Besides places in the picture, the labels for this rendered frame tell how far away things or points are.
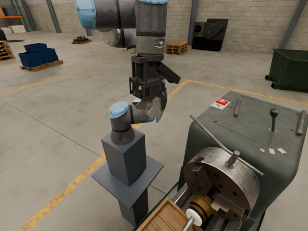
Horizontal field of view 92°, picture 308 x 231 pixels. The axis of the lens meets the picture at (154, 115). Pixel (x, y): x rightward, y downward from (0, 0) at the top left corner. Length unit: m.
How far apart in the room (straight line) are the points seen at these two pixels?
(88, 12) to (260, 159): 0.81
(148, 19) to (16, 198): 2.38
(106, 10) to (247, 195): 0.77
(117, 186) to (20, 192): 1.57
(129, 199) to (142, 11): 1.02
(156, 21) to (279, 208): 2.23
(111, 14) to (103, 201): 1.84
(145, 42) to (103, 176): 1.04
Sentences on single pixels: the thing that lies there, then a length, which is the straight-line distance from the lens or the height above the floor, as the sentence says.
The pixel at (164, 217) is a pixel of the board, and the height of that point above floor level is 0.88.
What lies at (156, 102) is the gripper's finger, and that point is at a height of 1.53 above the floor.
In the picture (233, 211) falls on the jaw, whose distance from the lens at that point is 0.76.
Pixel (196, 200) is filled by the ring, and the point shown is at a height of 1.12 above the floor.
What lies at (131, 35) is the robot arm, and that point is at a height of 1.66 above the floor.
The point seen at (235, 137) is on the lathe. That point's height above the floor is 1.25.
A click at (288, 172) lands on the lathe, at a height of 1.24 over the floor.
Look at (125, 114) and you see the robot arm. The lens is 0.82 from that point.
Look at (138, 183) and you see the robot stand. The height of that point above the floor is 0.75.
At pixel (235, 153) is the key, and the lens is 0.65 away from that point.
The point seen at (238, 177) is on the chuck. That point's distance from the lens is 0.71.
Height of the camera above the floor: 1.75
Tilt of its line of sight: 35 degrees down
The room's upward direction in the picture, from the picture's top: straight up
